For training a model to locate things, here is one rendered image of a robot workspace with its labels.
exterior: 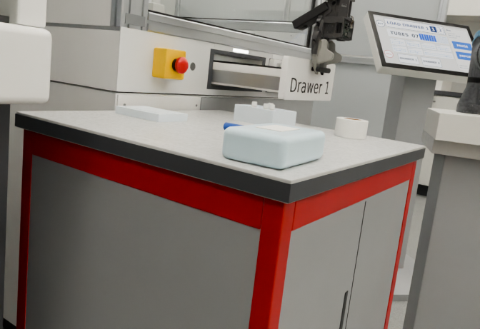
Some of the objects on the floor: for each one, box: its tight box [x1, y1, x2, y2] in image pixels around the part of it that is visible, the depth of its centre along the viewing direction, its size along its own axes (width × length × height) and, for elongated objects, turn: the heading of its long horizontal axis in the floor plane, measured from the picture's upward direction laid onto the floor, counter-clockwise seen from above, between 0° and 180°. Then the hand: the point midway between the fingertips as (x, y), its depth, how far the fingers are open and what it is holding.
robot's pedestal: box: [403, 129, 480, 329], centre depth 141 cm, size 30×30×76 cm
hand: (317, 69), depth 131 cm, fingers closed on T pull, 3 cm apart
